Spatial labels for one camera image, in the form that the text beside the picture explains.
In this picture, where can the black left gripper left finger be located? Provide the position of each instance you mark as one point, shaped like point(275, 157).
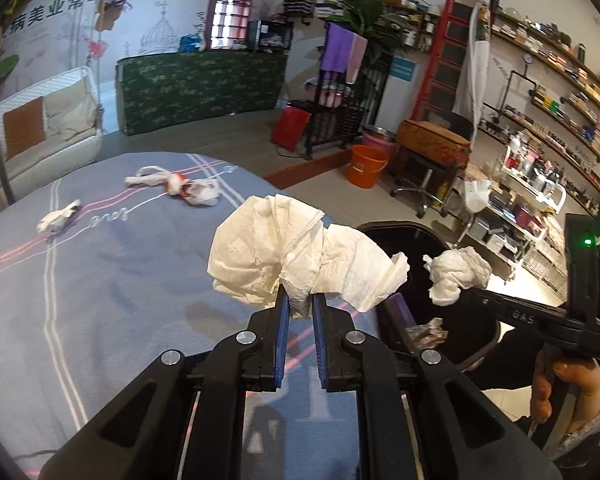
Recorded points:
point(183, 416)

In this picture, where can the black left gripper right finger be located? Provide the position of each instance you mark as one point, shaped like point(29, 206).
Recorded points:
point(418, 416)

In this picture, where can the small white tissue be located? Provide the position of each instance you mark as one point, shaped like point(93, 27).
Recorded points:
point(453, 271)

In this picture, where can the white tissue wad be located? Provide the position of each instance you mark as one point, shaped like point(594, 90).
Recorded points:
point(277, 241)

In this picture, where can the black trash bin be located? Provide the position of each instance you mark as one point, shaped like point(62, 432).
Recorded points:
point(428, 306)

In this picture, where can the white red plastic bag trash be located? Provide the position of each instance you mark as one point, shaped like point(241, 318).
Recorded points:
point(195, 192)

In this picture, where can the white rolling cart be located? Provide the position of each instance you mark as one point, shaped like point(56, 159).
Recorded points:
point(513, 224)

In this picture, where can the purple snack package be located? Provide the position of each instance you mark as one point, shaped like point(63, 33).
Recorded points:
point(399, 321)

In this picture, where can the blue grey striped tablecloth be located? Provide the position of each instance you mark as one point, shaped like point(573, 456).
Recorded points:
point(83, 312)

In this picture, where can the swivel stool chrome base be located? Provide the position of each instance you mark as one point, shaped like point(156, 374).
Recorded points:
point(427, 199)

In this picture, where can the brown orange suitcase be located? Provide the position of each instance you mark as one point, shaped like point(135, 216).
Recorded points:
point(435, 143)

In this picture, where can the black white crumpled wrapper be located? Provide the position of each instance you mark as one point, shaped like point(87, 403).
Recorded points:
point(56, 221)

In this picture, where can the orange plastic bucket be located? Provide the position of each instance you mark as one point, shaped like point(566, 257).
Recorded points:
point(366, 165)

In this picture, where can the red ladder shelf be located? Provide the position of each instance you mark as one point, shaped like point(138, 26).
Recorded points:
point(448, 48)

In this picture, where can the pink plastic bucket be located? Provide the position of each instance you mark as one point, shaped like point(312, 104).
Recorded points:
point(379, 138)

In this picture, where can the red bag on floor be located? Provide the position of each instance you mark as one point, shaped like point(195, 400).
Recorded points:
point(290, 127)

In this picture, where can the white wicker sofa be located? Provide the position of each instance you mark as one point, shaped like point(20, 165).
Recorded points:
point(49, 129)

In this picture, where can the black metal rack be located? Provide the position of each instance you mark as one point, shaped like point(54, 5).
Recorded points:
point(339, 110)

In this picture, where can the green patterned counter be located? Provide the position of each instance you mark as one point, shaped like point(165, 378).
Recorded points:
point(162, 90)

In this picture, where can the orange cushion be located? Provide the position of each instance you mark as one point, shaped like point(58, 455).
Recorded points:
point(24, 127)

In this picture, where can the green potted plant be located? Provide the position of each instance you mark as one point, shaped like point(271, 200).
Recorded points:
point(384, 31)

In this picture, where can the pink towel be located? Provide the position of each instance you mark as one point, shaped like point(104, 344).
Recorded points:
point(356, 58)

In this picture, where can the purple towel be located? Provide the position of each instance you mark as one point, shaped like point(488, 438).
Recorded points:
point(336, 53)

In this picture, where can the red phone booth cabinet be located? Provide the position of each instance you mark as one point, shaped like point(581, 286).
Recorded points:
point(227, 24)

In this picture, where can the wooden wall shelves with products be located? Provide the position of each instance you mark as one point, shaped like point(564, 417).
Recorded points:
point(541, 87)

